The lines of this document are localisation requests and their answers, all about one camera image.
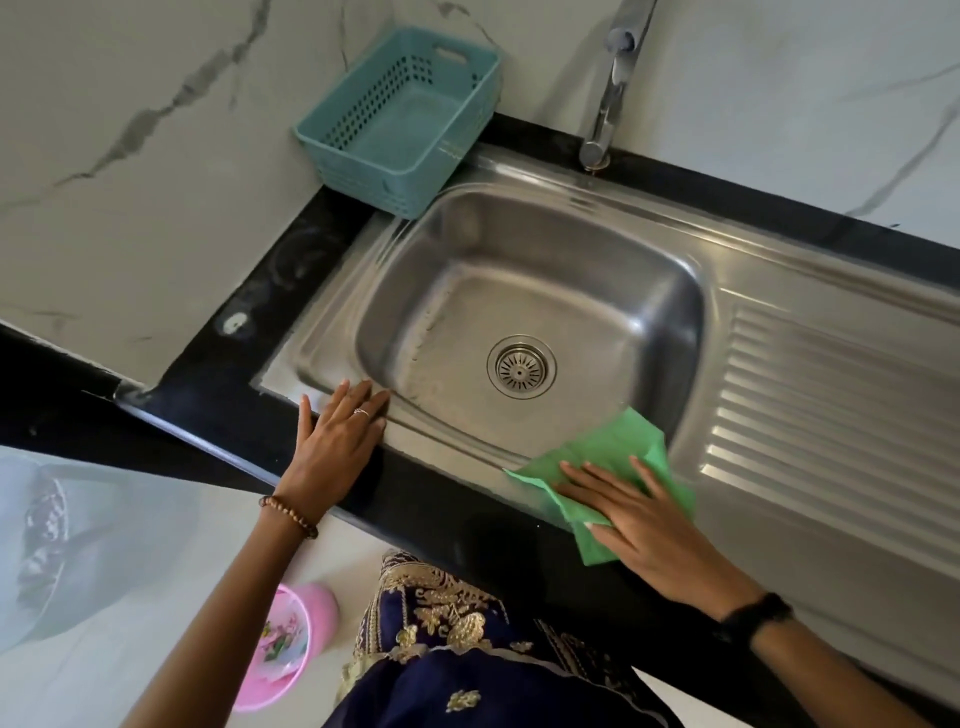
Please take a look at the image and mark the person's left hand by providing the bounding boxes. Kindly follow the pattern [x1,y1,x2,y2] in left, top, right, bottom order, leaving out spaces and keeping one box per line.
[272,378,391,525]

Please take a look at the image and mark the person's right hand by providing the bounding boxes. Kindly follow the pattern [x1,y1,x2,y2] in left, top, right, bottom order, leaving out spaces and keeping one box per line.
[555,455,766,622]

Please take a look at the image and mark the green cleaning cloth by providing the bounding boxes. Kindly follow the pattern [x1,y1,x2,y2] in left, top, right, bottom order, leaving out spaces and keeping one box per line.
[502,407,697,567]

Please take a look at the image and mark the person's right forearm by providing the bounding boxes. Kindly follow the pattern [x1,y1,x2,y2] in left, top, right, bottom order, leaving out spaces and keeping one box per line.
[738,609,939,728]

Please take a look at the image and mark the person's left forearm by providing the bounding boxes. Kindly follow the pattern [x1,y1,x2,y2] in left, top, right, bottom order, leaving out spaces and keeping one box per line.
[120,501,316,728]

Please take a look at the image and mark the sink drain strainer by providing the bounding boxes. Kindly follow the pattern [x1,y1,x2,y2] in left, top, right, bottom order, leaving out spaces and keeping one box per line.
[486,334,558,401]

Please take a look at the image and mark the black wristband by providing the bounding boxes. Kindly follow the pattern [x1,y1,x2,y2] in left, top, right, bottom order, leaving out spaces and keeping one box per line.
[712,592,795,651]

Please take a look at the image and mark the navy gold embroidered dress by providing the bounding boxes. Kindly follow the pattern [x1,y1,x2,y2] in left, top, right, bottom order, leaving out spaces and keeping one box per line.
[322,551,685,728]

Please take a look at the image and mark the stainless steel sink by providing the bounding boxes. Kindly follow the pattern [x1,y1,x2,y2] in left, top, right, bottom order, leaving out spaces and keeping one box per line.
[251,142,960,706]

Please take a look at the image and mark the pink plastic bucket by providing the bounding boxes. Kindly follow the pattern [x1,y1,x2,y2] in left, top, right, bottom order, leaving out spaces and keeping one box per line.
[231,582,340,713]

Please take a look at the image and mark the teal plastic basket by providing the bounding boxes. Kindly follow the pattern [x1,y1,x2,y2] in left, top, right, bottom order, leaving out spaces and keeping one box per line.
[293,27,503,221]

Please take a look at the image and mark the chrome faucet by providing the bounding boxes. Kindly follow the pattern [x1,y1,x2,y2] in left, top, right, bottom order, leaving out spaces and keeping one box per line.
[577,0,660,171]

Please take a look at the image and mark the beaded bracelet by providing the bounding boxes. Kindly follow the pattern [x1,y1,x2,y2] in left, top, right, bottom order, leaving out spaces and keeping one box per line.
[258,495,320,540]

